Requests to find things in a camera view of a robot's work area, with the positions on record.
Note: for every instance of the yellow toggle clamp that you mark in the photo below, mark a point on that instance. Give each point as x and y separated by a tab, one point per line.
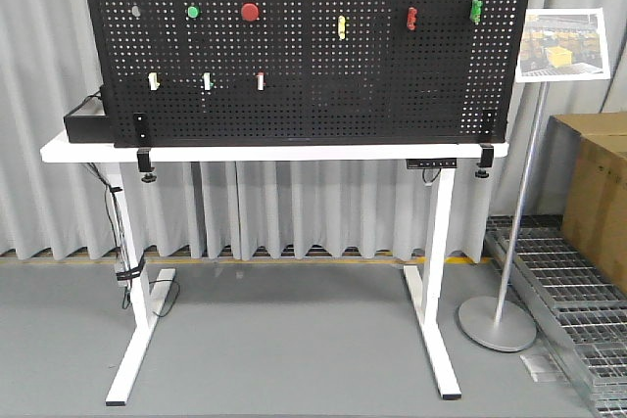
341	27

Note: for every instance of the lower red push button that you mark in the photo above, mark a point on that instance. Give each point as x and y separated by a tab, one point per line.
250	12

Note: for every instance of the red toggle clamp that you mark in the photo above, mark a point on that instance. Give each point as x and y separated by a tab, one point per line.
411	18

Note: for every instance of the green push button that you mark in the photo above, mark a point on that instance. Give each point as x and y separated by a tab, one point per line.
193	12

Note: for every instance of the green toggle clamp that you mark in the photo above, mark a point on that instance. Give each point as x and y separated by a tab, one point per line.
476	10

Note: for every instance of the desk height control panel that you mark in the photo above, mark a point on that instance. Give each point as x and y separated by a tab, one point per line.
431	163

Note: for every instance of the right black desk clamp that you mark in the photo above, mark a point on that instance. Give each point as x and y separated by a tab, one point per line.
487	149

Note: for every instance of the black desk clamp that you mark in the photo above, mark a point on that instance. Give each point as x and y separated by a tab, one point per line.
144	144
487	149

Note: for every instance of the black perforated pegboard panel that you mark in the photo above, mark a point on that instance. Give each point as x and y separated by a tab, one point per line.
383	84

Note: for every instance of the left black desk clamp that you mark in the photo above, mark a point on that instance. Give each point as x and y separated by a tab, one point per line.
144	144

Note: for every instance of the white height-adjustable desk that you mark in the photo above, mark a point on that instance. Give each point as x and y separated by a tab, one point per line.
424	283

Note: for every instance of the silver sign stand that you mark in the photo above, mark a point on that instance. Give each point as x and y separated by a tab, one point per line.
494	322

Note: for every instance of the black box on desk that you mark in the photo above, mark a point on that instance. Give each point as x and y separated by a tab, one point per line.
88	123

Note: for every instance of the grey curtain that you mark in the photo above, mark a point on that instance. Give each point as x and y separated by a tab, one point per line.
49	65

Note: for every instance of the brown cardboard box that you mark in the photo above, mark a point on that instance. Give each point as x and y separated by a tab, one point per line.
594	219

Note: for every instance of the printed photo sign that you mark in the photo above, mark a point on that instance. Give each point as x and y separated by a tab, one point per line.
563	45

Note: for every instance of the metal grating platform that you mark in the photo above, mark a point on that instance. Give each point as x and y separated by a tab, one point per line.
581	313

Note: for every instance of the red rocker switch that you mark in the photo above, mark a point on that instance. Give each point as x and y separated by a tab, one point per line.
260	78

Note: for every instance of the green rocker switch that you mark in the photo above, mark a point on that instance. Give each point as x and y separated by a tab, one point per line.
207	81

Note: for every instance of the yellow rocker switch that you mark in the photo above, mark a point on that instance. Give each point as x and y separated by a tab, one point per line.
153	81

